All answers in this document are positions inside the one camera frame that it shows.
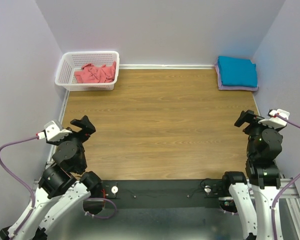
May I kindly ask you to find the blue t shirt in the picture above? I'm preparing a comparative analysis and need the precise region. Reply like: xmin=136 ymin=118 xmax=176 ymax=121
xmin=217 ymin=56 xmax=258 ymax=88

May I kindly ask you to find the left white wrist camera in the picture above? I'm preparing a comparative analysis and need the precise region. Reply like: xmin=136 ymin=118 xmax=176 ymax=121
xmin=36 ymin=120 xmax=72 ymax=142

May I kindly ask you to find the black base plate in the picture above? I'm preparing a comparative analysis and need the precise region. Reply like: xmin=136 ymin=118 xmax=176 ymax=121
xmin=82 ymin=179 xmax=243 ymax=216

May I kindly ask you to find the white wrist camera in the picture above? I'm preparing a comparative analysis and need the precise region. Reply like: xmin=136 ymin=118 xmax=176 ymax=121
xmin=258 ymin=108 xmax=290 ymax=130
xmin=36 ymin=120 xmax=72 ymax=142

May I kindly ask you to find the red t shirt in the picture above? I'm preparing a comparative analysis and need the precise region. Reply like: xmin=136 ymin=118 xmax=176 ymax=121
xmin=74 ymin=61 xmax=117 ymax=84

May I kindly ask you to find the folded purple t shirt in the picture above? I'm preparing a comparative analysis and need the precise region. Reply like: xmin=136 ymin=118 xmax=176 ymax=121
xmin=214 ymin=62 xmax=259 ymax=92

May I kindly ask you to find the aluminium front rail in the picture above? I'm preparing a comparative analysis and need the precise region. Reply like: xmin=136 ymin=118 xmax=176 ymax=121
xmin=278 ymin=183 xmax=300 ymax=240

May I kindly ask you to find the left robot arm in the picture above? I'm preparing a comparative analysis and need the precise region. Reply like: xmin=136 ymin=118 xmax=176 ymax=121
xmin=0 ymin=115 xmax=103 ymax=240

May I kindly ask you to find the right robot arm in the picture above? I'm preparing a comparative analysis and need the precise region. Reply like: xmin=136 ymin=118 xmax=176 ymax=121
xmin=220 ymin=110 xmax=283 ymax=240

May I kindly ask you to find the white plastic laundry basket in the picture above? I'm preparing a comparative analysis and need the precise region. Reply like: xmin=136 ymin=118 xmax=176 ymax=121
xmin=55 ymin=51 xmax=120 ymax=91

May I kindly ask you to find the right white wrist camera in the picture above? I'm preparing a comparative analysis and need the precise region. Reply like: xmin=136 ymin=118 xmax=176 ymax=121
xmin=258 ymin=108 xmax=290 ymax=130

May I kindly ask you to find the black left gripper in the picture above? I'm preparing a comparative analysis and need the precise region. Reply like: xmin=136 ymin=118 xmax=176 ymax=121
xmin=47 ymin=114 xmax=96 ymax=170

